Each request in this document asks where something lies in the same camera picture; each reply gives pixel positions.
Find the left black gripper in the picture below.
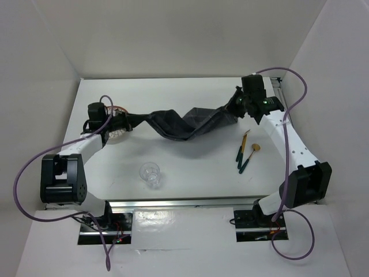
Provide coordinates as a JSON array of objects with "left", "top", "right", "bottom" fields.
[{"left": 102, "top": 110, "right": 148, "bottom": 133}]

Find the floral plate brown rim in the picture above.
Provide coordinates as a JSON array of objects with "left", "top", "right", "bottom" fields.
[{"left": 106, "top": 106, "right": 128, "bottom": 140}]

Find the gold fork green handle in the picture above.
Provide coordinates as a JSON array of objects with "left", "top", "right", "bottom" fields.
[{"left": 236, "top": 129, "right": 250, "bottom": 162}]

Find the gold knife green handle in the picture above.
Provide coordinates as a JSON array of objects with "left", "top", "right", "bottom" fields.
[{"left": 236, "top": 134, "right": 247, "bottom": 169}]

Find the gold spoon green handle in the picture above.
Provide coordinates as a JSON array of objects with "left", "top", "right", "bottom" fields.
[{"left": 239, "top": 144, "right": 261, "bottom": 174}]

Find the clear drinking glass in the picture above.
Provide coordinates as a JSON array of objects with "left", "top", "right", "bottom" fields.
[{"left": 139, "top": 162, "right": 161, "bottom": 188}]

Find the dark grey checked cloth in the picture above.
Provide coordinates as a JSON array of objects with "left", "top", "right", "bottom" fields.
[{"left": 127, "top": 107, "right": 238, "bottom": 141}]

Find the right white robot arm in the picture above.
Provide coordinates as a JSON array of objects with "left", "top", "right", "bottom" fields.
[{"left": 227, "top": 87, "right": 332, "bottom": 226}]

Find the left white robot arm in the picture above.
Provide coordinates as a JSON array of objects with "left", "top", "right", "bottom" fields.
[{"left": 40, "top": 108, "right": 131, "bottom": 230}]

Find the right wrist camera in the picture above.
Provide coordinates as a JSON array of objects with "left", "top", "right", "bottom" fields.
[{"left": 241, "top": 74, "right": 266, "bottom": 98}]

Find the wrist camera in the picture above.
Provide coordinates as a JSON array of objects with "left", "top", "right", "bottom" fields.
[
  {"left": 88, "top": 102, "right": 108, "bottom": 132},
  {"left": 241, "top": 74, "right": 266, "bottom": 98}
]

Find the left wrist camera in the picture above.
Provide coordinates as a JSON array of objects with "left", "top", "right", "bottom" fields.
[{"left": 88, "top": 102, "right": 108, "bottom": 132}]

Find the right side aluminium rail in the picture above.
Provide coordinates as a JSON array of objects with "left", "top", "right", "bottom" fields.
[{"left": 270, "top": 77, "right": 288, "bottom": 109}]

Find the aluminium rail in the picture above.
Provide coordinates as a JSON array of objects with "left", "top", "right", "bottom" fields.
[
  {"left": 109, "top": 196, "right": 261, "bottom": 212},
  {"left": 270, "top": 77, "right": 288, "bottom": 109}
]

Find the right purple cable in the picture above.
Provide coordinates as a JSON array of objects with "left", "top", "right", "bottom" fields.
[{"left": 253, "top": 66, "right": 315, "bottom": 260}]

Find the purple cable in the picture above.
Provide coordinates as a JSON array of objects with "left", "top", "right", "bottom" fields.
[
  {"left": 13, "top": 95, "right": 122, "bottom": 272},
  {"left": 253, "top": 66, "right": 315, "bottom": 260}
]

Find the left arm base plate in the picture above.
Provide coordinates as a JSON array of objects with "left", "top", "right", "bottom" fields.
[{"left": 74, "top": 212, "right": 133, "bottom": 245}]

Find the front aluminium rail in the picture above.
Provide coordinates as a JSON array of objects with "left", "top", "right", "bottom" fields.
[{"left": 109, "top": 196, "right": 261, "bottom": 212}]

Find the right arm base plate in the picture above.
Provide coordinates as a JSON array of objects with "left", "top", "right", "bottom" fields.
[{"left": 229, "top": 210, "right": 289, "bottom": 242}]

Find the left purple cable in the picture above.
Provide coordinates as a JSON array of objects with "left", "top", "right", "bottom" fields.
[{"left": 13, "top": 95, "right": 122, "bottom": 272}]

